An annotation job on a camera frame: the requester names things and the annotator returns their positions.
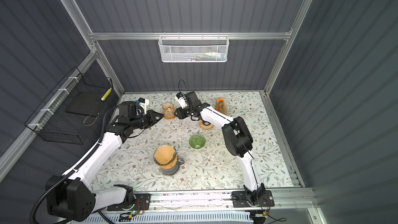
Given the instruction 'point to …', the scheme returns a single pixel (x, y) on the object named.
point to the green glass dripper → (197, 141)
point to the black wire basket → (68, 114)
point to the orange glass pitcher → (168, 109)
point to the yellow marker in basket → (105, 94)
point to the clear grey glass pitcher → (180, 161)
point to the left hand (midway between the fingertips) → (163, 115)
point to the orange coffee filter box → (221, 106)
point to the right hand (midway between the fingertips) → (178, 113)
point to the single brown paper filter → (166, 156)
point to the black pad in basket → (88, 102)
